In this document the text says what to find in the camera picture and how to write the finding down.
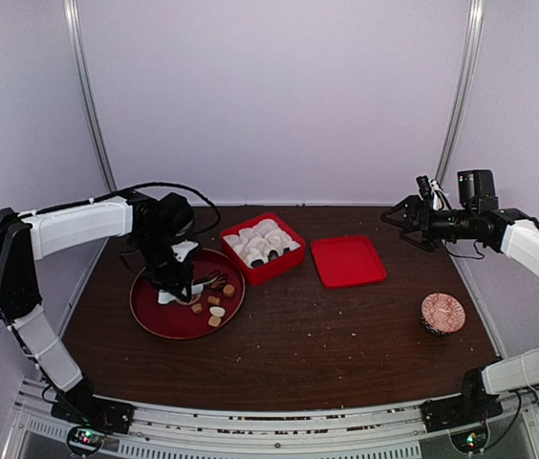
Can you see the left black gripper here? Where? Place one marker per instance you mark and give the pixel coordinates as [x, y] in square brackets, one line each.
[176, 282]

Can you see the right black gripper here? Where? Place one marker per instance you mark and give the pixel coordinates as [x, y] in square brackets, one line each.
[414, 205]

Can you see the red tin lid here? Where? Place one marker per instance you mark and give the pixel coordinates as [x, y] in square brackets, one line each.
[347, 261]

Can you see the white oval chocolate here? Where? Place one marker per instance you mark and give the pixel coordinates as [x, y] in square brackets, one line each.
[275, 237]
[217, 311]

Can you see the silver serving tongs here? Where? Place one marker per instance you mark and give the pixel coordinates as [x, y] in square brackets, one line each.
[215, 280]

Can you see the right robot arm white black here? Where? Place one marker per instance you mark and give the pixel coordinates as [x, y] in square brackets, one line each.
[507, 231]

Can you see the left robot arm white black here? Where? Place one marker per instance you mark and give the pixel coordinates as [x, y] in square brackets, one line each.
[159, 229]

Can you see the tan barrel chocolate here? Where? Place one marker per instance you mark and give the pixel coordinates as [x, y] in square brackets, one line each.
[214, 300]

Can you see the tan block chocolate lower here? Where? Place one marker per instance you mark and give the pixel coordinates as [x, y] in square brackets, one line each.
[214, 321]

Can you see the round red tray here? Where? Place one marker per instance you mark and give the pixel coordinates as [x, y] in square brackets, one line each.
[169, 318]

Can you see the red square tin box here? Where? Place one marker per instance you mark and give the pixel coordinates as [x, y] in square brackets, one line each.
[246, 245]

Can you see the red patterned small dish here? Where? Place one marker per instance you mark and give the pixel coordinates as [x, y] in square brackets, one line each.
[442, 314]

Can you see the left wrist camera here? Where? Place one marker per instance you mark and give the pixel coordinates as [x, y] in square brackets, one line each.
[184, 249]

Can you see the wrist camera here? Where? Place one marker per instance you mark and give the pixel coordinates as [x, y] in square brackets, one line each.
[184, 249]
[431, 191]

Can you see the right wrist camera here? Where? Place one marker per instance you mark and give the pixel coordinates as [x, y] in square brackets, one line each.
[431, 191]

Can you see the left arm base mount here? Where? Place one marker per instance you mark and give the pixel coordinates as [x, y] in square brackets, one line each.
[90, 431]

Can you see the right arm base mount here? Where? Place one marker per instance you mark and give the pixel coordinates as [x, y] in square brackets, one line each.
[465, 422]

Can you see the aluminium front rail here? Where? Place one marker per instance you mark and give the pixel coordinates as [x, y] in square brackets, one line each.
[395, 430]

